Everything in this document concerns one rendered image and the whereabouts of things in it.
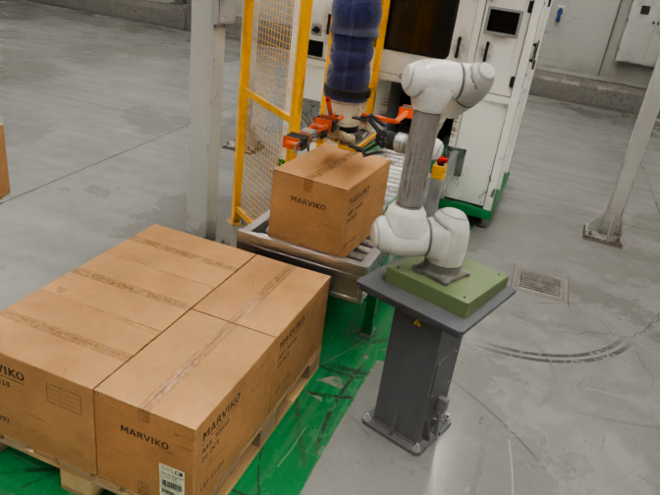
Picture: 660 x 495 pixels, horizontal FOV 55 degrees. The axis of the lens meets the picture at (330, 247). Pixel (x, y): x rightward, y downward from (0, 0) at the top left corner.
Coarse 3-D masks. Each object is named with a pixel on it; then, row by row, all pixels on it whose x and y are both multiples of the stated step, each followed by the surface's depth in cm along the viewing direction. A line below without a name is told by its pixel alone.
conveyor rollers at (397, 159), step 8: (384, 152) 493; (392, 152) 499; (392, 160) 476; (400, 160) 481; (392, 168) 459; (400, 168) 464; (392, 176) 449; (400, 176) 448; (392, 184) 432; (392, 192) 416; (384, 200) 400; (384, 208) 391; (368, 240) 345; (360, 248) 336; (368, 248) 335; (352, 256) 329; (360, 256) 327
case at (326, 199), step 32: (320, 160) 330; (352, 160) 337; (384, 160) 343; (288, 192) 311; (320, 192) 304; (352, 192) 303; (384, 192) 353; (288, 224) 318; (320, 224) 310; (352, 224) 317
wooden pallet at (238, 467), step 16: (304, 368) 304; (304, 384) 312; (288, 400) 300; (272, 416) 276; (256, 432) 261; (0, 448) 253; (16, 448) 243; (32, 448) 242; (256, 448) 270; (64, 464) 235; (240, 464) 261; (64, 480) 239; (80, 480) 236; (96, 480) 232; (224, 480) 252
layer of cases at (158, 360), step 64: (128, 256) 297; (192, 256) 305; (256, 256) 313; (0, 320) 241; (64, 320) 246; (128, 320) 252; (192, 320) 257; (256, 320) 263; (320, 320) 309; (0, 384) 232; (64, 384) 218; (128, 384) 218; (192, 384) 222; (256, 384) 246; (64, 448) 232; (128, 448) 218; (192, 448) 206
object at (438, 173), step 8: (432, 168) 331; (440, 168) 329; (432, 176) 332; (440, 176) 331; (432, 184) 334; (440, 184) 333; (432, 192) 336; (440, 192) 338; (432, 200) 338; (432, 208) 339
